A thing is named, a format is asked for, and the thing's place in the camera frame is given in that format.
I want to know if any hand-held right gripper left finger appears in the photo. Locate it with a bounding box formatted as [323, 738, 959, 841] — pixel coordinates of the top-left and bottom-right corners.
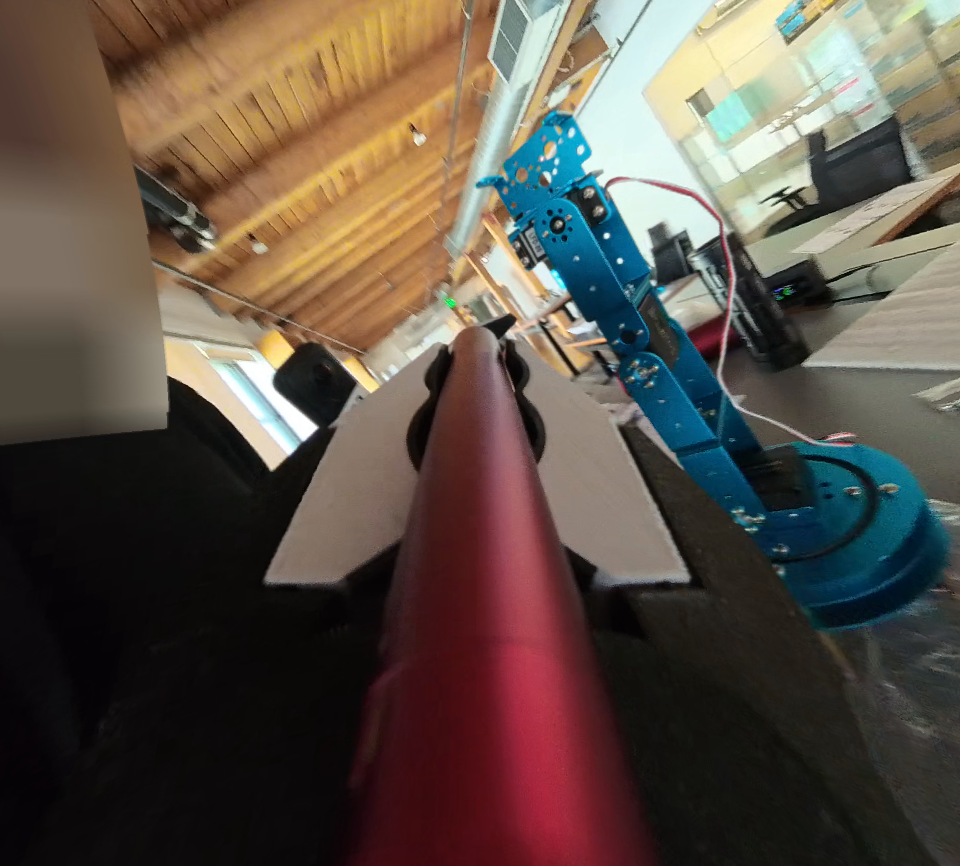
[262, 344, 453, 587]

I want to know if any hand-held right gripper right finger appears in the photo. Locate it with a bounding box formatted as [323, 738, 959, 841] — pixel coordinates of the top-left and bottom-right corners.
[497, 337, 691, 587]

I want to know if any red electric screwdriver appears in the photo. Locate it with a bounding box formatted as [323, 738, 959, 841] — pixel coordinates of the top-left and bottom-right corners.
[328, 324, 663, 866]

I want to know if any blue toy robot arm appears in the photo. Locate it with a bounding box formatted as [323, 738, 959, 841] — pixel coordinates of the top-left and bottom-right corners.
[476, 110, 955, 632]

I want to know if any large window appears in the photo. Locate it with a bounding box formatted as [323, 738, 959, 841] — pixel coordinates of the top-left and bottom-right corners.
[216, 347, 303, 456]

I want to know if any red metal tube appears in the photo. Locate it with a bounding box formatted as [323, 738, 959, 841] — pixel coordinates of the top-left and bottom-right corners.
[684, 320, 741, 358]

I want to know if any black ribbed case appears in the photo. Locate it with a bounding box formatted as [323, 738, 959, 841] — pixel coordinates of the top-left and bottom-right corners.
[703, 230, 813, 373]

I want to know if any person's black clothing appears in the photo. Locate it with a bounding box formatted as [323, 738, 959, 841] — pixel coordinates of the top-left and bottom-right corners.
[0, 377, 273, 866]

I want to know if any black electronic device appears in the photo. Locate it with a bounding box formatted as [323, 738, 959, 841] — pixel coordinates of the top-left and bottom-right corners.
[756, 257, 835, 309]

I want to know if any white foam sheet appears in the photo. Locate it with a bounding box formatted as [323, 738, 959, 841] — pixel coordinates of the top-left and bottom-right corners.
[804, 245, 960, 373]

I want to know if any clear plastic bag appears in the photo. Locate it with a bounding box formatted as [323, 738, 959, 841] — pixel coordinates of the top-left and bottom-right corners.
[823, 564, 960, 844]

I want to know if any black office chair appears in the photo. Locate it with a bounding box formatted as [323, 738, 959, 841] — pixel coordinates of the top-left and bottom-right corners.
[761, 114, 914, 210]

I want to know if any silver ceiling air duct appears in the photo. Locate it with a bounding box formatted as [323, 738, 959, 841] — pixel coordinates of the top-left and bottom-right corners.
[444, 0, 640, 261]

